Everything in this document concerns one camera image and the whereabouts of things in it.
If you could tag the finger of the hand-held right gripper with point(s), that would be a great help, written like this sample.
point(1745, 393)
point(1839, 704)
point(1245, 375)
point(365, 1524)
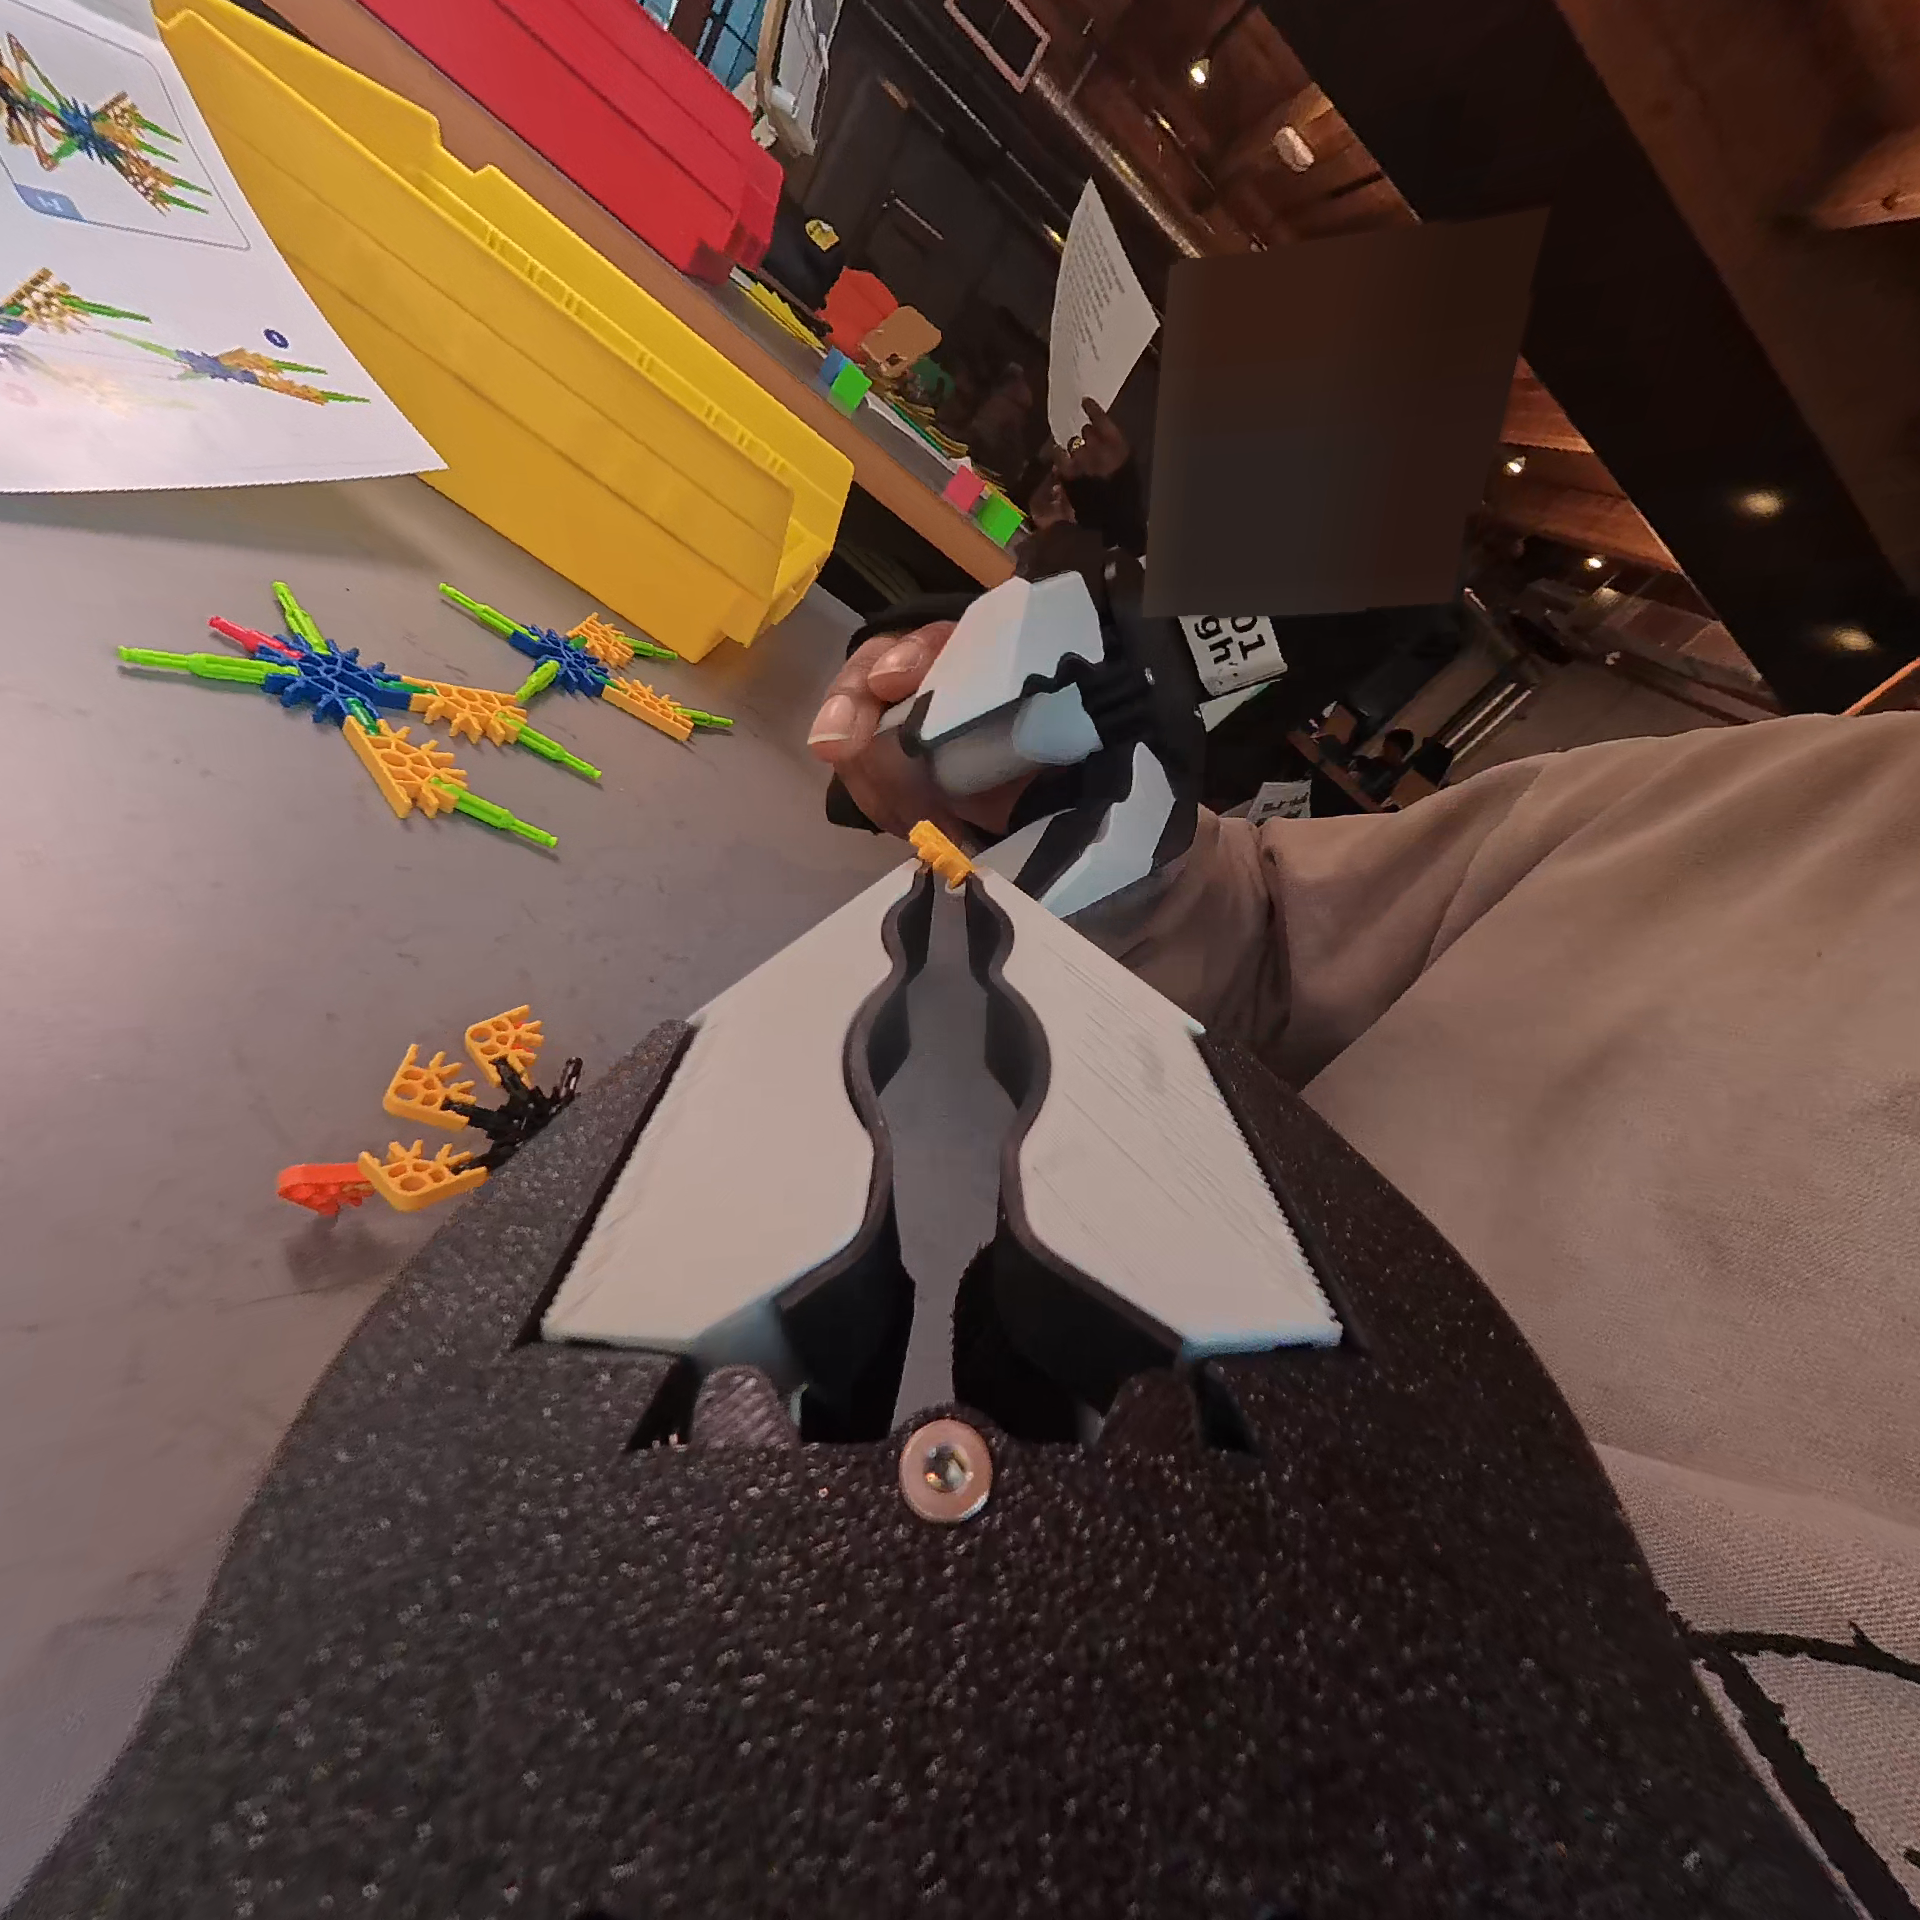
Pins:
point(1124, 841)
point(1004, 644)

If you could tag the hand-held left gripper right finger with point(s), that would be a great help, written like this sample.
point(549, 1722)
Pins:
point(1171, 1184)

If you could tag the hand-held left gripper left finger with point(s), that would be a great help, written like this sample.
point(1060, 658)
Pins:
point(713, 1184)

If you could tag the small yellow toy piece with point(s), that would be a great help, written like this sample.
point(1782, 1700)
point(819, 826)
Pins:
point(938, 850)

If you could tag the yellow black toy wheel assembly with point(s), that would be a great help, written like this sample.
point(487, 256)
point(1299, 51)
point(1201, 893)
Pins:
point(510, 1118)

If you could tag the person's right forearm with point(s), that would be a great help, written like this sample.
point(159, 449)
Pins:
point(1501, 901)

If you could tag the grey desk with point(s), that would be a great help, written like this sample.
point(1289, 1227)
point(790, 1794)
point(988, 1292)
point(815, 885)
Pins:
point(180, 974)

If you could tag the person's right hand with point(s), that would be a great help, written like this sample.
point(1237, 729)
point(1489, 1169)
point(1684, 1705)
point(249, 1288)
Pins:
point(885, 788)

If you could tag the pink green block pair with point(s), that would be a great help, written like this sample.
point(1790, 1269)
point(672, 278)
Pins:
point(999, 521)

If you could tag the green toy cube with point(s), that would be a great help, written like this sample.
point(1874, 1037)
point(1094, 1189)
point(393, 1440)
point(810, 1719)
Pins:
point(848, 390)

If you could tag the white paper sheet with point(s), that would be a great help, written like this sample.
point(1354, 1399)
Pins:
point(1102, 301)

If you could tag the small blue green toy assembly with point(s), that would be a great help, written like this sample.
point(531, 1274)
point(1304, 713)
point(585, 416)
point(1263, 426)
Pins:
point(563, 644)

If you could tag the person's torso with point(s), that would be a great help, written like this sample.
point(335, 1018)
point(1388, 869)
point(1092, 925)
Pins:
point(1650, 1274)

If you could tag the yellow plastic bin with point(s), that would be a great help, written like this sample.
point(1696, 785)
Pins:
point(525, 375)

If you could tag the large blue green toy assembly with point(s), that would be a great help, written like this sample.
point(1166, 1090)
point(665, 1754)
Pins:
point(338, 675)

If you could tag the red plastic bin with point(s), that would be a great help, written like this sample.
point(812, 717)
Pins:
point(600, 104)

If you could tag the white instruction sheet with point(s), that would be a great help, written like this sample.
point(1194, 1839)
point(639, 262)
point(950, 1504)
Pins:
point(300, 271)

